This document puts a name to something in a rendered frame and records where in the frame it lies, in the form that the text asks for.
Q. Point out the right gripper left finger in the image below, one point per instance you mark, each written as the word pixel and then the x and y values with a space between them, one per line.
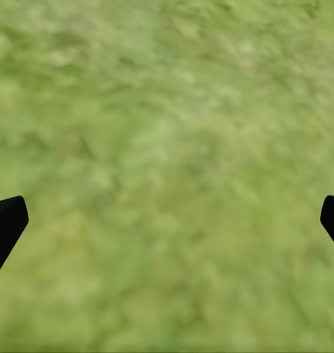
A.
pixel 13 220

